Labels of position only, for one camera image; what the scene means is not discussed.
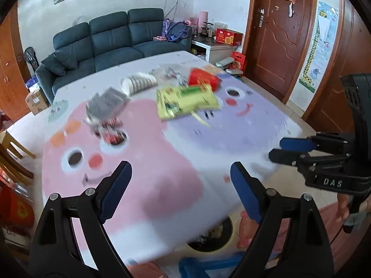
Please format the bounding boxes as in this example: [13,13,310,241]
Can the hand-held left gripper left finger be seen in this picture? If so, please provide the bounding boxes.
[27,161,134,278]

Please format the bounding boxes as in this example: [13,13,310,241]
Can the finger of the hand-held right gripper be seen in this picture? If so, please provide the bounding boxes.
[268,148,352,174]
[280,132,352,152]

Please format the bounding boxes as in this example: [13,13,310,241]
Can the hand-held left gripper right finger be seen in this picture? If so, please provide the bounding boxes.
[229,162,332,278]

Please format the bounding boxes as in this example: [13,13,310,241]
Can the dark bin with yellow rim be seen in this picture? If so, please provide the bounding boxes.
[185,214,235,252]

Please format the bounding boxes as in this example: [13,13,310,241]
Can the red white wrapper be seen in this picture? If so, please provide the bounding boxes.
[84,117,126,145]

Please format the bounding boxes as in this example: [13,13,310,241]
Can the silver foil wrapper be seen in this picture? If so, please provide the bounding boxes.
[85,87,131,119]

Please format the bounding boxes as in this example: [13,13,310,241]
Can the green snack bag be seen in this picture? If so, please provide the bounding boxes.
[157,85,221,120]

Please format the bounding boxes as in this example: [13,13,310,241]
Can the red snack bag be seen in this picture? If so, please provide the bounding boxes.
[187,68,222,92]

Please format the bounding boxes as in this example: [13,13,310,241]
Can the clear plastic wrapper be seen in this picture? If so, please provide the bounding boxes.
[151,65,186,82]

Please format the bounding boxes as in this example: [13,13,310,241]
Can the person's right hand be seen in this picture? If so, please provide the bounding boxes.
[336,193,352,224]

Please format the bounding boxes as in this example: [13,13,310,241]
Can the blue plastic stool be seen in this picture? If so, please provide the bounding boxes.
[178,252,247,278]

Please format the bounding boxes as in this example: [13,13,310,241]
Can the person's left leg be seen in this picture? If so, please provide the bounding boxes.
[128,262,169,278]

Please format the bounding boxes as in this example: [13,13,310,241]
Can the pale yellow torn strip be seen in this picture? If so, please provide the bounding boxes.
[190,110,211,128]

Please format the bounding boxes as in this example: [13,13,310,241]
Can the dark wooden side door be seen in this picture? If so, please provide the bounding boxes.
[301,0,371,134]

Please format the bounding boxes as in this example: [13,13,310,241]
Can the teal stepper machine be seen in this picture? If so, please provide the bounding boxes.
[215,58,244,77]

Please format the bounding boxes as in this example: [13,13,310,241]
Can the red box with gold print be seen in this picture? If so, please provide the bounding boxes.
[0,185,35,229]

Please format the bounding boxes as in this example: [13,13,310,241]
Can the giraffe height chart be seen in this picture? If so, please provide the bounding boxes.
[298,0,339,93]

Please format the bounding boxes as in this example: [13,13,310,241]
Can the light wooden stool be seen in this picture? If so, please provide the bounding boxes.
[0,130,37,186]

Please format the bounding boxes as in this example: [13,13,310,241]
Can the checked paper cup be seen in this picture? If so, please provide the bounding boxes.
[120,72,158,96]

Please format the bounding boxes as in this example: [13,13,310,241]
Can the brown wooden door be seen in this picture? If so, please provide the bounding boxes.
[243,0,319,102]

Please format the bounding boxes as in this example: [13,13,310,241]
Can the cardboard box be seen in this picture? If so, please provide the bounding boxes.
[25,88,50,116]

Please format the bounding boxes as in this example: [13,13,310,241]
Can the red gift box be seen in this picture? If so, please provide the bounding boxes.
[215,28,243,46]

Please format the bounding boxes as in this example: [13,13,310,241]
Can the white side cabinet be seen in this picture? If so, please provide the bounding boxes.
[191,36,241,64]

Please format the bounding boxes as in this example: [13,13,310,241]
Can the dark blue cushion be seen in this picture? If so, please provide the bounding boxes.
[41,52,79,74]

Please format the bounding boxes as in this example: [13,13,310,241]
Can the pink cylinder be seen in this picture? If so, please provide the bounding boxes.
[198,11,210,31]

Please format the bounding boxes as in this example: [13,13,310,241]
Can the dark blue sofa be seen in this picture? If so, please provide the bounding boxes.
[35,8,193,105]

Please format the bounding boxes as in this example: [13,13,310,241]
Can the wooden cabinet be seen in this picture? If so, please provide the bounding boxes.
[0,6,32,122]

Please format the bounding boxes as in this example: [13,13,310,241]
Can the purple bag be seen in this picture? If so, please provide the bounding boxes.
[162,19,190,42]

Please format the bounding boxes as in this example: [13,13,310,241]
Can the metal door handle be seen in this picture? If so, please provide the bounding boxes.
[256,7,269,28]

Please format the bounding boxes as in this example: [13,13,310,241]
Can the hanging black cables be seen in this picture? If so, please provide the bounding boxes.
[162,0,179,21]

